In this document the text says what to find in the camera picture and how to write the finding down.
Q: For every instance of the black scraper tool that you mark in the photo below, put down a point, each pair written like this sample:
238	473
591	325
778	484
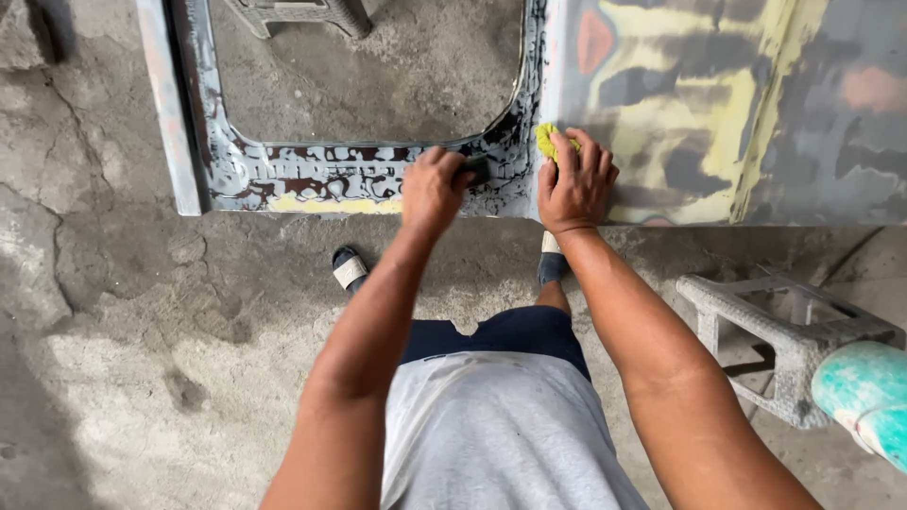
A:
476	171

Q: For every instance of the yellow cloth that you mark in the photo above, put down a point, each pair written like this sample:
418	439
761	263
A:
546	140

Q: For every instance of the black white sandal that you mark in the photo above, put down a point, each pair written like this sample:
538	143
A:
349	269
551	260

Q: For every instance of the stripped car door panel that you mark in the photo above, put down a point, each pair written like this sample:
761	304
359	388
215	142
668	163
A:
638	99

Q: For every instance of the person's grey shirt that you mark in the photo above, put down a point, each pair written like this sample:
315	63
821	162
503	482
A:
489	439

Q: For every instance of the person's right hand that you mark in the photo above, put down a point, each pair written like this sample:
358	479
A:
574	191

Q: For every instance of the person's navy shorts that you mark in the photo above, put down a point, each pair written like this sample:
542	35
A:
496	333

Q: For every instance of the grey plastic stool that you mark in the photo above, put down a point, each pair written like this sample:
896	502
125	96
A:
772	333
301	14

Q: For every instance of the person's left fingers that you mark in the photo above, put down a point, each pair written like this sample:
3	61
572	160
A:
446	159

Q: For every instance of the teal painted cylinder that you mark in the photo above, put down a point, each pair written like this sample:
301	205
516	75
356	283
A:
861	396

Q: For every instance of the person's left hand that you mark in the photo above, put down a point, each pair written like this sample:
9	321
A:
430	191

